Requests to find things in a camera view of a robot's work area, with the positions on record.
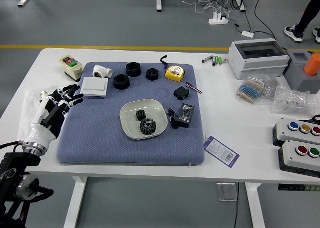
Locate beige red-green push-button switch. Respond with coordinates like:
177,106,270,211
58,54,83,83

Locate small black gear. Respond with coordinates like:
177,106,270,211
135,109,147,122

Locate small white labelled part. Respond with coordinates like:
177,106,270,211
39,90,55,101

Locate grey foam block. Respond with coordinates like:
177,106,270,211
283,49,320,95

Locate white cable bundle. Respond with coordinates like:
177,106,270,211
173,0,232,16

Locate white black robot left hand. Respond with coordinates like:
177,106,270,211
23,84,85,151

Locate bag of blue resistors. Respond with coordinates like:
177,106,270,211
233,75,270,105

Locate grey two-button control box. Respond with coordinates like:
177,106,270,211
277,139,320,177

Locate grey three-button control box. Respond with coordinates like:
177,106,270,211
272,117,320,147

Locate grey electrical enclosure box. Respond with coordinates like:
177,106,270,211
227,38,291,80

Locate black servo with wires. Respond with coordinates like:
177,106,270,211
173,81,203,101

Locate white power strip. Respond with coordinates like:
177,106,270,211
208,14,230,25

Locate black desk height controller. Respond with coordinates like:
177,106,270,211
278,183,320,191

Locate white square dish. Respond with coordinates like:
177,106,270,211
119,98,168,140

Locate white pipe tee fitting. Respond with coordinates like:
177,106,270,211
92,64,114,79

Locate large black hex nut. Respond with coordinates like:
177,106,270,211
125,62,142,77
113,73,130,90

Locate black plug with cord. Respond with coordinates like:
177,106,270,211
164,108,180,129

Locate black digital panel meter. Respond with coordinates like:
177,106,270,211
176,103,195,128

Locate person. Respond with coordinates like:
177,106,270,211
283,0,320,44

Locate black handled scissors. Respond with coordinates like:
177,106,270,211
298,114,320,125

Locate large black gear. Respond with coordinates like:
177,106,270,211
139,118,157,136

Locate white wall switch panel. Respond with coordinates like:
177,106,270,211
79,76,110,98

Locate bubble wrap bag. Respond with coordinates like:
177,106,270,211
269,84,317,118

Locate black floor cable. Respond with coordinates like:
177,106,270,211
230,0,252,33
253,0,286,50

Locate grey metal bracket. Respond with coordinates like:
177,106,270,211
216,182,238,201

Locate small black hex nut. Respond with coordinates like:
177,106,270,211
145,68,160,81

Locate orange cylinder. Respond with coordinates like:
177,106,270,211
303,53,320,76

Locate yellow tape measure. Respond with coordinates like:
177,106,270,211
159,55,186,83

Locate bag of metal screws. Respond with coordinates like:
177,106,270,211
261,74,280,100

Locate blue-grey cushion mat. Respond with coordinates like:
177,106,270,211
56,61,205,166

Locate black cable under table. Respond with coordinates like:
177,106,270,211
233,182,240,228

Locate purple barcode tag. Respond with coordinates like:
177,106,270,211
203,135,240,168

